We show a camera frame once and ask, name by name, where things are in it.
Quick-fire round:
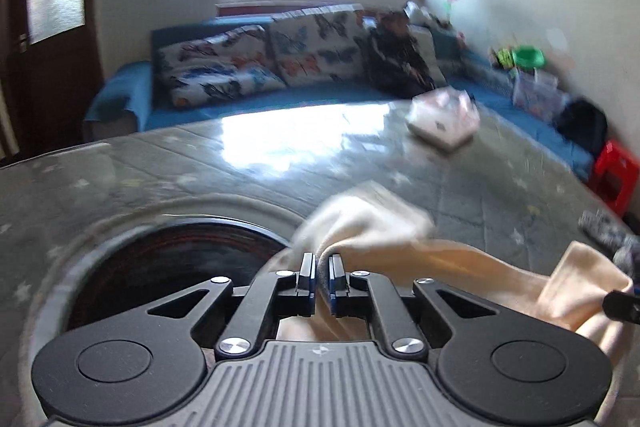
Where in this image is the cream sweater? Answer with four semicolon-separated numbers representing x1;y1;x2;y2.
264;182;632;424

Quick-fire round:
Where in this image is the grey knitted garment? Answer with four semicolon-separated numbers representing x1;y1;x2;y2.
578;210;639;283

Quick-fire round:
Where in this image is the red plastic stool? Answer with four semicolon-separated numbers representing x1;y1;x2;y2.
588;140;639;217

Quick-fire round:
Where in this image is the black round induction cooktop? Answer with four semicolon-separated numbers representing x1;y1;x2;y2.
66;217;288;331

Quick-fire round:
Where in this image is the black bag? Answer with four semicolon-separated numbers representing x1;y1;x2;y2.
553;98;608;157

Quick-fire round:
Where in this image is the white tissue box on table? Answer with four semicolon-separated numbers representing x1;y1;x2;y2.
406;87;480;153

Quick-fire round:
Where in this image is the clear plastic storage box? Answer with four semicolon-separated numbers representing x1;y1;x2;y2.
512;69;570;124

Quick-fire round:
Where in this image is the left butterfly print cushion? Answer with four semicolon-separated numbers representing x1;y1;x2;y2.
157;25;286;109

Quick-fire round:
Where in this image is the butterfly print cushion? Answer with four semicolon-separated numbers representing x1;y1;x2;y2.
157;25;286;109
269;4;368;87

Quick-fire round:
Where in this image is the child in dark jacket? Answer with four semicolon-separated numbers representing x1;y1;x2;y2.
367;11;435;100

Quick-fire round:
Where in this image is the right butterfly print cushion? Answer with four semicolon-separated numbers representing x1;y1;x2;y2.
269;4;368;87

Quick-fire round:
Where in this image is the blue sofa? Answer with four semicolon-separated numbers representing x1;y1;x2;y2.
82;28;596;182

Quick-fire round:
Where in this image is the green plastic bowl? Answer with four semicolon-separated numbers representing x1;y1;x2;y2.
511;46;546;69

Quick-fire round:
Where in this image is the dark wooden door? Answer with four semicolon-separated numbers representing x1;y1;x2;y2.
1;0;103;157

